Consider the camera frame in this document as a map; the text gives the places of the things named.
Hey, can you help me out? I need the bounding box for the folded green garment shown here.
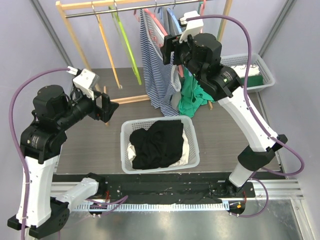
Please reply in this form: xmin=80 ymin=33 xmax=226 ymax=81
xmin=247 ymin=75 xmax=263 ymax=88

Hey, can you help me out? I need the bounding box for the grey tank top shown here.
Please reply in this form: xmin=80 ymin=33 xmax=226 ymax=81
xmin=163 ymin=7 xmax=182 ymax=111

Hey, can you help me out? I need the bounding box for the lime green hanger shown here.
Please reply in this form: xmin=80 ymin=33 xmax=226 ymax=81
xmin=109 ymin=12 xmax=142 ymax=89

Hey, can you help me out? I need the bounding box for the white slotted cable duct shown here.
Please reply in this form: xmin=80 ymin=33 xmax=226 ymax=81
xmin=73 ymin=201 xmax=230 ymax=212

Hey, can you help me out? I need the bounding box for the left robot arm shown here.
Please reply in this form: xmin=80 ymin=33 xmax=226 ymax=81
xmin=7 ymin=85 xmax=119 ymax=239

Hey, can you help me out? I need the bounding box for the yellow velvet hanger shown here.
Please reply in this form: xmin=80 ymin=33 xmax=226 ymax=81
xmin=91 ymin=1 xmax=123 ymax=90

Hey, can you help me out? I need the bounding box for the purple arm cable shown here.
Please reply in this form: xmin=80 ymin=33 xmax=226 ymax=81
xmin=186 ymin=14 xmax=306 ymax=218
xmin=8 ymin=67 xmax=129 ymax=240

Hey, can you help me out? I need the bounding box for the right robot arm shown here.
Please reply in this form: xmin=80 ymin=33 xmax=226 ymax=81
xmin=160 ymin=33 xmax=288 ymax=198

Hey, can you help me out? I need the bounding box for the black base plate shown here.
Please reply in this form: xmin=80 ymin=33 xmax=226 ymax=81
xmin=51 ymin=171 xmax=287 ymax=205

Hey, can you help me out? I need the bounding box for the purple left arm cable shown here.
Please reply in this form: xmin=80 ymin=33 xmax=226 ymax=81
xmin=8 ymin=67 xmax=129 ymax=240

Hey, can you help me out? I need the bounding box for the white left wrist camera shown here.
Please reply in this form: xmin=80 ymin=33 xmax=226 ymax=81
xmin=67 ymin=66 xmax=100 ymax=100

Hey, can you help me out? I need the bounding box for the blue hanger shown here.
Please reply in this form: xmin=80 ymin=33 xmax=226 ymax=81
xmin=157 ymin=6 xmax=182 ymax=36

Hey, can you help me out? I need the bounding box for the white perforated front basket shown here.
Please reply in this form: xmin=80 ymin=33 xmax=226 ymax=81
xmin=120 ymin=115 xmax=200 ymax=174

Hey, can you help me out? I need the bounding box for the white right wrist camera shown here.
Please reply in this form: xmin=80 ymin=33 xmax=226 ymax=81
xmin=179 ymin=10 xmax=204 ymax=43

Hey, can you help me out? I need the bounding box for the white perforated basket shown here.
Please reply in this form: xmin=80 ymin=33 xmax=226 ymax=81
xmin=120 ymin=115 xmax=200 ymax=174
xmin=220 ymin=53 xmax=276 ymax=93

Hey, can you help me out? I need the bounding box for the green tank top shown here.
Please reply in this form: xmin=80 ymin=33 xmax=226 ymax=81
xmin=178 ymin=74 xmax=214 ymax=118

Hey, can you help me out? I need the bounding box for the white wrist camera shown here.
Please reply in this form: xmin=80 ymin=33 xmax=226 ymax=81
xmin=179 ymin=10 xmax=204 ymax=43
xmin=67 ymin=66 xmax=100 ymax=100

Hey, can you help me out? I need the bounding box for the folded white garment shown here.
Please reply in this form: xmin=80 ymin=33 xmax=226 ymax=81
xmin=231 ymin=64 xmax=260 ymax=79

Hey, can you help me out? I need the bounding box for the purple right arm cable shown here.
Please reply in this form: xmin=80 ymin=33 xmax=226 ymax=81
xmin=186 ymin=14 xmax=306 ymax=218

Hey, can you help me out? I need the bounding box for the wooden clothes rack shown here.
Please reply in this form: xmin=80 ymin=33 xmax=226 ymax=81
xmin=55 ymin=0 xmax=233 ymax=127

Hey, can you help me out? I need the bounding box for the black tank top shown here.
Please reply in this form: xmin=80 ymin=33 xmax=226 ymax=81
xmin=129 ymin=119 xmax=184 ymax=170

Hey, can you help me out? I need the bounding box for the blue white striped tank top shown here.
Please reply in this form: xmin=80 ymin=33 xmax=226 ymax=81
xmin=139 ymin=9 xmax=181 ymax=117

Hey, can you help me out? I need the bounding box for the white perforated back basket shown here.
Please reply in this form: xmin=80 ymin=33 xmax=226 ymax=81
xmin=220 ymin=53 xmax=276 ymax=93

